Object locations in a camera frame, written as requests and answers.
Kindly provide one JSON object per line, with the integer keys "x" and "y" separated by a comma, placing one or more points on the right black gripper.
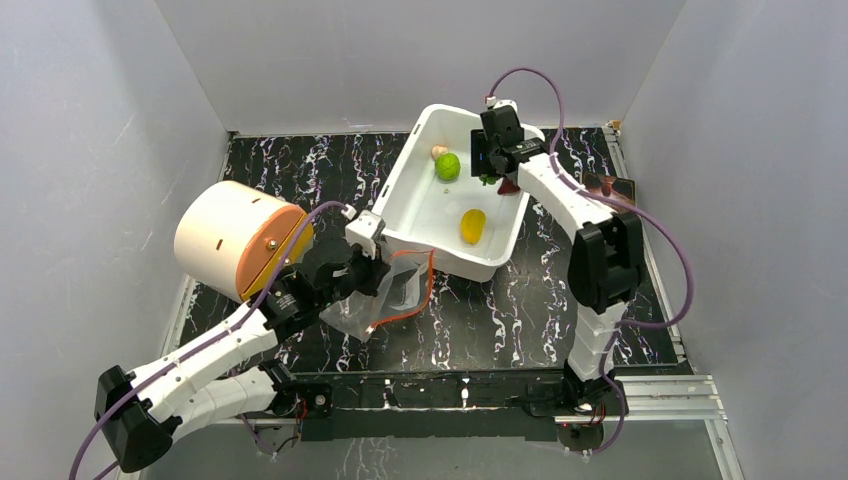
{"x": 481, "y": 158}

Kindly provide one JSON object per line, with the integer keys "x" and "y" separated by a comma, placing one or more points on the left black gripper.
{"x": 377, "y": 268}

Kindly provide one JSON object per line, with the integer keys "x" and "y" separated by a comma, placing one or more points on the dark purple mangosteen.
{"x": 490, "y": 180}

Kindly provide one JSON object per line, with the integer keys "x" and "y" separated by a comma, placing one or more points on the clear orange-zip bag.
{"x": 403, "y": 289}

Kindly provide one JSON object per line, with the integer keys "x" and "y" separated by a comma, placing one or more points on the white plastic bin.
{"x": 419, "y": 216}

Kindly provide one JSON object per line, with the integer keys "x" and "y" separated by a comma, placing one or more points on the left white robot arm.
{"x": 141, "y": 413}

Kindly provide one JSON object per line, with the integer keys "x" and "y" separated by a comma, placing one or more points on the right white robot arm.
{"x": 606, "y": 265}

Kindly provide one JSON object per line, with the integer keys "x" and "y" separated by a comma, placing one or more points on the green wrinkled fruit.
{"x": 448, "y": 167}

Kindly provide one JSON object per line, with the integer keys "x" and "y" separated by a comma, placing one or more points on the garlic bulb far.
{"x": 437, "y": 151}

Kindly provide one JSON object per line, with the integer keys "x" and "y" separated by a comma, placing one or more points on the cream orange cylinder appliance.
{"x": 232, "y": 235}

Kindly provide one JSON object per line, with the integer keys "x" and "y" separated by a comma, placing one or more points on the dark cover book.
{"x": 618, "y": 189}

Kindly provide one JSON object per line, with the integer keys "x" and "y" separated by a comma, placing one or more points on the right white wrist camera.
{"x": 493, "y": 103}

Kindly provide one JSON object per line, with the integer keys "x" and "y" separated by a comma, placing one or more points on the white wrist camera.
{"x": 493, "y": 103}
{"x": 365, "y": 231}

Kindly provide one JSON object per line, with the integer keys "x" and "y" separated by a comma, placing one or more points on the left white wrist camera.
{"x": 365, "y": 231}

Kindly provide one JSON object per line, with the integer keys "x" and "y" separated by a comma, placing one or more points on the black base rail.
{"x": 453, "y": 404}

